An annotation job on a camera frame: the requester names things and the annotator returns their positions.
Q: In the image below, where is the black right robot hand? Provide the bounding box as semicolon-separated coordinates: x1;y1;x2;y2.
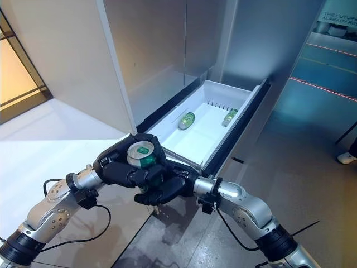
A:
133;160;197;206

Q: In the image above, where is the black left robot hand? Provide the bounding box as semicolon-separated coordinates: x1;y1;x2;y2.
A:
93;133;168;188

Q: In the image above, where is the tall green drink can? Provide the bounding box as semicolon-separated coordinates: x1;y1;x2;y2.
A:
127;141;163;193

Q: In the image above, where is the white fridge drawer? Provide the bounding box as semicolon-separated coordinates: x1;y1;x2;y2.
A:
136;78;273;179

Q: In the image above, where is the silver fridge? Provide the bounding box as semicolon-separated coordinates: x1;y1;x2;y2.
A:
104;0;274;179

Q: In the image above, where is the white glossy counter cabinet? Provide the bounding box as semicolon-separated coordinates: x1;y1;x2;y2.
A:
0;97;165;268

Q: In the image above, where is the green drink bottle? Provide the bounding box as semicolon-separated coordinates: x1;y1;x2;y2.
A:
221;108;239;127

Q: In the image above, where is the tall white cabinet panel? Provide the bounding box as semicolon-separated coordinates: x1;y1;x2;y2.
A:
0;0;139;135

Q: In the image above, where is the dark framed lit window screen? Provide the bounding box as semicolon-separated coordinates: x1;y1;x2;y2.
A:
0;8;54;125

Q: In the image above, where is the white shoe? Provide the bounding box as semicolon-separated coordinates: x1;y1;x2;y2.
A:
337;152;357;165

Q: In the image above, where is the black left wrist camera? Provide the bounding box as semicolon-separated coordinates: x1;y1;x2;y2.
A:
66;173;98;210

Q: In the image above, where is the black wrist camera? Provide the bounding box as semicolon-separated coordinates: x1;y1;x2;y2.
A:
196;195;217;216
66;173;98;210

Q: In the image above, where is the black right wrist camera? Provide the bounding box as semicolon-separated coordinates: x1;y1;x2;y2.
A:
196;195;217;216

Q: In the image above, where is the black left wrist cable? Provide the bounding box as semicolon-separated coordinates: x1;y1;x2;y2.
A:
41;178;112;252

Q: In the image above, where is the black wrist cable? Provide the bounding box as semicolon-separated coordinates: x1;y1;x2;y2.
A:
41;178;112;252
213;205;262;252

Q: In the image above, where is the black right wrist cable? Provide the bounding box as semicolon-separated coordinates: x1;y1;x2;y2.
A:
213;205;262;252

